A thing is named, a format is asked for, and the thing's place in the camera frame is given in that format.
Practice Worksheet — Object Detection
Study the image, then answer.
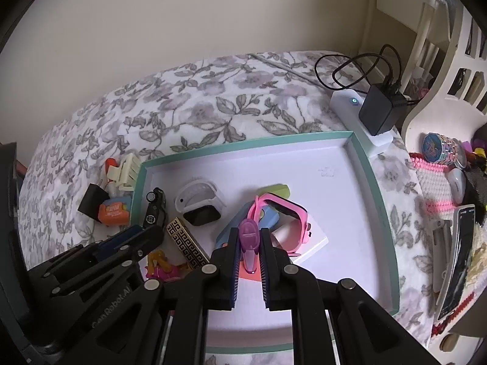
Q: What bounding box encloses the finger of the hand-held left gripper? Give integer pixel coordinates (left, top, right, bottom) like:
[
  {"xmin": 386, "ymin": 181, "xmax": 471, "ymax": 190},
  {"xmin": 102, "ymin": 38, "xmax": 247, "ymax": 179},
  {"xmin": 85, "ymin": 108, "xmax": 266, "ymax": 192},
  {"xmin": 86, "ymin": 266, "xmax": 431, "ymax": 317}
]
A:
[
  {"xmin": 26, "ymin": 226, "xmax": 151, "ymax": 291},
  {"xmin": 49, "ymin": 225, "xmax": 165, "ymax": 324}
]

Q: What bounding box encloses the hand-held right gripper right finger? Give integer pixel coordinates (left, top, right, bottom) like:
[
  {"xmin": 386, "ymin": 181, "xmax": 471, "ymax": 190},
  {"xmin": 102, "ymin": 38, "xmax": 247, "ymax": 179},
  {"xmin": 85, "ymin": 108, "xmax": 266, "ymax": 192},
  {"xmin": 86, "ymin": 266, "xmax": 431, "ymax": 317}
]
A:
[{"xmin": 260, "ymin": 228, "xmax": 434, "ymax": 365}]

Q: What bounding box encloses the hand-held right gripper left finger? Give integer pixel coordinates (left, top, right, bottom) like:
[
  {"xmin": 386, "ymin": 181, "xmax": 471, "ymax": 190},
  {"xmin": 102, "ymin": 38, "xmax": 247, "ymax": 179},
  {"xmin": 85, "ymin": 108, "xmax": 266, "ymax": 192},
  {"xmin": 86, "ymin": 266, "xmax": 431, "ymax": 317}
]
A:
[{"xmin": 57, "ymin": 231, "xmax": 242, "ymax": 365}]

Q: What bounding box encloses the salmon pink block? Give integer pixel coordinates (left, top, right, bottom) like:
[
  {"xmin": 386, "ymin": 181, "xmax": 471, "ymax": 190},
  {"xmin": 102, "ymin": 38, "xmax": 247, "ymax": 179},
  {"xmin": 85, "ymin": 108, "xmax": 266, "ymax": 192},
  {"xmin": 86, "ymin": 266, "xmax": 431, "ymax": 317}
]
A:
[{"xmin": 238, "ymin": 262, "xmax": 264, "ymax": 283}]

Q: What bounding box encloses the purple plastic clip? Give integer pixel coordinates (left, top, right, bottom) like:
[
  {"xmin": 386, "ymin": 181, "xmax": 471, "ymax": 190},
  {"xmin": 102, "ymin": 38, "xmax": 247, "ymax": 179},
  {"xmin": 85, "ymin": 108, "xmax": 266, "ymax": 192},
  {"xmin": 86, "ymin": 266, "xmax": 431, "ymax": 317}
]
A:
[{"xmin": 238, "ymin": 218, "xmax": 263, "ymax": 275}]

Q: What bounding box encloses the pink and yellow toy figure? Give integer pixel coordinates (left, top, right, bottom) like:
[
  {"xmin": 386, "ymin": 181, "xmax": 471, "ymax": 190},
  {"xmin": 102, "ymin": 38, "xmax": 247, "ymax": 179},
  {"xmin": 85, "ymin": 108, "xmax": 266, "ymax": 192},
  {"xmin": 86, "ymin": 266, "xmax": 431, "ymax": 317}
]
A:
[{"xmin": 146, "ymin": 250, "xmax": 194, "ymax": 283}]

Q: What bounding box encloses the black toy car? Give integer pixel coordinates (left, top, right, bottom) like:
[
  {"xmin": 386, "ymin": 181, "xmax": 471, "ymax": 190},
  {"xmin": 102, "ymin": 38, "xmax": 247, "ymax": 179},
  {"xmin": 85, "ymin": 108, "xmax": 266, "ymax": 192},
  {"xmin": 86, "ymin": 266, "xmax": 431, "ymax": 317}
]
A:
[{"xmin": 144, "ymin": 187, "xmax": 168, "ymax": 229}]

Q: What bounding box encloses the light blue case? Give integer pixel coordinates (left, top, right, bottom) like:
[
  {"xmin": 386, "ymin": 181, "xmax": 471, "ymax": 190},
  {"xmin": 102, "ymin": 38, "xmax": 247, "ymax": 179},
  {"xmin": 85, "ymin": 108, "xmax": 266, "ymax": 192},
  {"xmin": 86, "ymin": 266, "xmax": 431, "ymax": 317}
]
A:
[{"xmin": 216, "ymin": 201, "xmax": 279, "ymax": 252}]

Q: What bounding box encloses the gold black patterned barrette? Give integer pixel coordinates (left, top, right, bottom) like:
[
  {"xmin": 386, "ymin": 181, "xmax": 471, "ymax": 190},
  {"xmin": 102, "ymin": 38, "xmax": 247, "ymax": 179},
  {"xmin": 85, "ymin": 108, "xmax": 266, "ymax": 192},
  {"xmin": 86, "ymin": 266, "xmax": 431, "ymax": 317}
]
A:
[{"xmin": 165, "ymin": 217, "xmax": 211, "ymax": 271}]

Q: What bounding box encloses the white charger plug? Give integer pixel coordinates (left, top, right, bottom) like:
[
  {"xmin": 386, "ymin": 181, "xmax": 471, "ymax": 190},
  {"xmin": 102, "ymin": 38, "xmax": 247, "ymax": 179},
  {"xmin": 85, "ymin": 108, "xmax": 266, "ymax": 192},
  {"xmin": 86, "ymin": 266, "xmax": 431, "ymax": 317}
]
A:
[{"xmin": 274, "ymin": 218, "xmax": 329, "ymax": 264}]

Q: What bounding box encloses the white smart band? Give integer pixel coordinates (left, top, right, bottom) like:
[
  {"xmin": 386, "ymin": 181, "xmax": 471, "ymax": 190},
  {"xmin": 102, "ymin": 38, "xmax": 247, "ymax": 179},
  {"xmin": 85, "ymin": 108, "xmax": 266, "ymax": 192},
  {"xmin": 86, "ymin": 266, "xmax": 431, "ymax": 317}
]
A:
[{"xmin": 174, "ymin": 177, "xmax": 229, "ymax": 228}]

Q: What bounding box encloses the pink smartwatch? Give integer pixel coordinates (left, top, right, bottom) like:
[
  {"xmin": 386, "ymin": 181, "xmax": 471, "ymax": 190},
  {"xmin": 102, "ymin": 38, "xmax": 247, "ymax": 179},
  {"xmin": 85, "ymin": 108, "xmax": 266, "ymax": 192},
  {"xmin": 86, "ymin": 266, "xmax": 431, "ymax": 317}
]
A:
[{"xmin": 247, "ymin": 193, "xmax": 310, "ymax": 256}]

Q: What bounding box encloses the light green case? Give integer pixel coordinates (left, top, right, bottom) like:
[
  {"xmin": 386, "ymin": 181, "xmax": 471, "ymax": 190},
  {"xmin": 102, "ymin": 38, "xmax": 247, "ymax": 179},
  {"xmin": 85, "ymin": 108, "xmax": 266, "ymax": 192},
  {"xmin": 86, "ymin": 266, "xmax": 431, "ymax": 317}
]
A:
[{"xmin": 257, "ymin": 183, "xmax": 292, "ymax": 199}]

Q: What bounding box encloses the teal-edged white box lid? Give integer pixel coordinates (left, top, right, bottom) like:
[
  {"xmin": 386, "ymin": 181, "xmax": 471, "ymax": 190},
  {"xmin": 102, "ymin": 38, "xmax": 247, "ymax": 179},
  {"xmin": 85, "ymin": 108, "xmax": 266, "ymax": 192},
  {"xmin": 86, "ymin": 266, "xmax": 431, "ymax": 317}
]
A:
[{"xmin": 130, "ymin": 131, "xmax": 401, "ymax": 354}]

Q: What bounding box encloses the orange printed toy block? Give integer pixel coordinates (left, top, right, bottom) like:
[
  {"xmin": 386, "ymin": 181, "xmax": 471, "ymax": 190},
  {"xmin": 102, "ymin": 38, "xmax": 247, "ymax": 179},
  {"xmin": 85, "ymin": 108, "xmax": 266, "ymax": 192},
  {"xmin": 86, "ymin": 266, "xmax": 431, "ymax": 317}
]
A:
[{"xmin": 97, "ymin": 197, "xmax": 134, "ymax": 228}]

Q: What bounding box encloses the small black box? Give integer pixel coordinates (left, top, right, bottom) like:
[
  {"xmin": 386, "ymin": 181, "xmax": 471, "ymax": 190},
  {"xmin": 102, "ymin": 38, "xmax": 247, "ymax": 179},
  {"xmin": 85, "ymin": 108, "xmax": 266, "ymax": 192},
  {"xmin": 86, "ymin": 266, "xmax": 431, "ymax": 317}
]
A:
[{"xmin": 78, "ymin": 183, "xmax": 109, "ymax": 221}]

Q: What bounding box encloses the cream hair claw clip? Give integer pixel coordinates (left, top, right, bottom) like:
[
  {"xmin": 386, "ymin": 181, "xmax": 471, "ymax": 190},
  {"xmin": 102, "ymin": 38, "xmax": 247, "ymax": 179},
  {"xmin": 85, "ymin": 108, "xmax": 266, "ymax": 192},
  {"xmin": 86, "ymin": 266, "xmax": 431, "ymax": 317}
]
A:
[{"xmin": 106, "ymin": 153, "xmax": 147, "ymax": 193}]

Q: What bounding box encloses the grey floral blanket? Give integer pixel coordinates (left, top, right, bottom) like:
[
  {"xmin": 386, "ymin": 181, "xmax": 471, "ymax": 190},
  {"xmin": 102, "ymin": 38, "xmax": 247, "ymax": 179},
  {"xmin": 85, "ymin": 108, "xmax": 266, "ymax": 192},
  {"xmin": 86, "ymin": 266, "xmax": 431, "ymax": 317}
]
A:
[{"xmin": 17, "ymin": 50, "xmax": 438, "ymax": 365}]

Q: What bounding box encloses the silver metal hair clip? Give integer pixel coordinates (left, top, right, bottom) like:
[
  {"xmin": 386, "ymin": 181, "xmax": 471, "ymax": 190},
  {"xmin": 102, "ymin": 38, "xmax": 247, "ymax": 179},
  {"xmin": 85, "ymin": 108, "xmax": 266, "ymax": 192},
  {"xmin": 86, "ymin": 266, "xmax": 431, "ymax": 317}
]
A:
[{"xmin": 432, "ymin": 218, "xmax": 453, "ymax": 293}]

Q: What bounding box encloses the black long hair barrette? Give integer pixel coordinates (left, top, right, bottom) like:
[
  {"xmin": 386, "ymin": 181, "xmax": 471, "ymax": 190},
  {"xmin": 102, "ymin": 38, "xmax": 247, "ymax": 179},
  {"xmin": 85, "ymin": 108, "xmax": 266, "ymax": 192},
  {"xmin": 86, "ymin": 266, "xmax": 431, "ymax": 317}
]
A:
[{"xmin": 437, "ymin": 204, "xmax": 477, "ymax": 322}]

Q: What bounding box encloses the pink and white knitted mat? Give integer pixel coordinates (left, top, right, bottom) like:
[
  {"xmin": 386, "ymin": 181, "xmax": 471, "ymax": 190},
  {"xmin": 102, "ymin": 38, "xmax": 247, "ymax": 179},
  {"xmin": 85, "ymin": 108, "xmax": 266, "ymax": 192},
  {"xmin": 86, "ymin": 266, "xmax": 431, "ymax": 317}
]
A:
[{"xmin": 409, "ymin": 152, "xmax": 463, "ymax": 215}]

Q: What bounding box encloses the white power strip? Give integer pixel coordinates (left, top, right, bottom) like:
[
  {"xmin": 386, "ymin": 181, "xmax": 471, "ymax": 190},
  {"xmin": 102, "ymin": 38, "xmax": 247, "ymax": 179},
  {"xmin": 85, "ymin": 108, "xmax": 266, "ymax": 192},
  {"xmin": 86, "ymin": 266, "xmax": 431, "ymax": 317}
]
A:
[{"xmin": 329, "ymin": 90, "xmax": 394, "ymax": 147}]

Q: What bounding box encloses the red beaded trim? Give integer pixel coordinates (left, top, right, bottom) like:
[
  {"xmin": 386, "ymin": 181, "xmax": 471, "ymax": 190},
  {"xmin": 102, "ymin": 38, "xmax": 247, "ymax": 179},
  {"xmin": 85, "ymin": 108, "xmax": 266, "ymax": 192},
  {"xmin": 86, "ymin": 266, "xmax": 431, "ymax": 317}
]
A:
[{"xmin": 432, "ymin": 289, "xmax": 476, "ymax": 337}]

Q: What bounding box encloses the black power adapter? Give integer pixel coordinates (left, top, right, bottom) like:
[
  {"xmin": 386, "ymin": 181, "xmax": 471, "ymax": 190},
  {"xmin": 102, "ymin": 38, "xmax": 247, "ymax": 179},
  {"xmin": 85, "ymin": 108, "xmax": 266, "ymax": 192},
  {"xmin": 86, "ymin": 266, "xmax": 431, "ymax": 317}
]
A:
[{"xmin": 359, "ymin": 83, "xmax": 408, "ymax": 136}]

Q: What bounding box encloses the white oval gadget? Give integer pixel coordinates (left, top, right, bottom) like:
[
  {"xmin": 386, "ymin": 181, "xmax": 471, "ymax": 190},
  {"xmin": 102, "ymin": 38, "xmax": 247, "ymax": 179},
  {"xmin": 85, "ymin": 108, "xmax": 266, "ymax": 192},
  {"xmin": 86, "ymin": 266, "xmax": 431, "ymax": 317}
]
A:
[{"xmin": 446, "ymin": 168, "xmax": 467, "ymax": 205}]

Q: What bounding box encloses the cream lace cloth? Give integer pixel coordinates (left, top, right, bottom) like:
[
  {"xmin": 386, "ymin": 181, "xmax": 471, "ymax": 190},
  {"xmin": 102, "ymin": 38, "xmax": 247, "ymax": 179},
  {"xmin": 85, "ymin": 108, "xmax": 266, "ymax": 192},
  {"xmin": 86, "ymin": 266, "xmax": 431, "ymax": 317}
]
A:
[{"xmin": 466, "ymin": 218, "xmax": 487, "ymax": 287}]

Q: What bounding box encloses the colourful round stacked tin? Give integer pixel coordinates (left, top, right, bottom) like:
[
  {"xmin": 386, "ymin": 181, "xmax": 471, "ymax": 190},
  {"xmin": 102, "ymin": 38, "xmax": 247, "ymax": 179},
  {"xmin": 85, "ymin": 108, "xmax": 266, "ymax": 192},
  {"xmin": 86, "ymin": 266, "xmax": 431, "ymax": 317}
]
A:
[{"xmin": 422, "ymin": 132, "xmax": 468, "ymax": 169}]

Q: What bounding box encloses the black white striped bow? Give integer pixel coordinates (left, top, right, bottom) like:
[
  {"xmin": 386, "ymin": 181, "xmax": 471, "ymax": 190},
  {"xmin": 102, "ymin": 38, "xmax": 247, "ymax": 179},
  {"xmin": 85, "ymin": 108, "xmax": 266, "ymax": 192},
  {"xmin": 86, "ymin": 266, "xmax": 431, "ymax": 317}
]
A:
[{"xmin": 462, "ymin": 167, "xmax": 487, "ymax": 206}]

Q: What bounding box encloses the white cutout furniture panel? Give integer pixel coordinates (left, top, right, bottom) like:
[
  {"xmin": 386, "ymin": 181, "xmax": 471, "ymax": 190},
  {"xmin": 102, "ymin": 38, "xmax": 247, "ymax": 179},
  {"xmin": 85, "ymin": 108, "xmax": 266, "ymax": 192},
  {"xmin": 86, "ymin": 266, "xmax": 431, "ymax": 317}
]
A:
[{"xmin": 401, "ymin": 4, "xmax": 487, "ymax": 160}]

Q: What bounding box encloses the white power cord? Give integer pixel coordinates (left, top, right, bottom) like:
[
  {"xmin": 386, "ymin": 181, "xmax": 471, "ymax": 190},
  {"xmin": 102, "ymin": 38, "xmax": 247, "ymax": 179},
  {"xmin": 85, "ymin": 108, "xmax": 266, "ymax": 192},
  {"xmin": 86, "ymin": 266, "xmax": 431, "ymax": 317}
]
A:
[{"xmin": 253, "ymin": 54, "xmax": 331, "ymax": 84}]

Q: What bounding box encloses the black charging cable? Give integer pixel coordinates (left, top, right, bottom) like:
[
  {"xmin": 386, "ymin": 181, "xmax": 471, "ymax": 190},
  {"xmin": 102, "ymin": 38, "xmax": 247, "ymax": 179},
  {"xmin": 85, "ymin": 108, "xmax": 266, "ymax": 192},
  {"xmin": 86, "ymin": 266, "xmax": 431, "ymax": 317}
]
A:
[{"xmin": 315, "ymin": 43, "xmax": 424, "ymax": 104}]

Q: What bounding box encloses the white wooden rail furniture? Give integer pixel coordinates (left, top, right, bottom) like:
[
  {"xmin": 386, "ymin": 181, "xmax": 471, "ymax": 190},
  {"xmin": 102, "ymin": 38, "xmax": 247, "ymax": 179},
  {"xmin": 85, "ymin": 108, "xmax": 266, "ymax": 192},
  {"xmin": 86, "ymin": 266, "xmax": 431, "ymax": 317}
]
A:
[{"xmin": 359, "ymin": 0, "xmax": 453, "ymax": 97}]

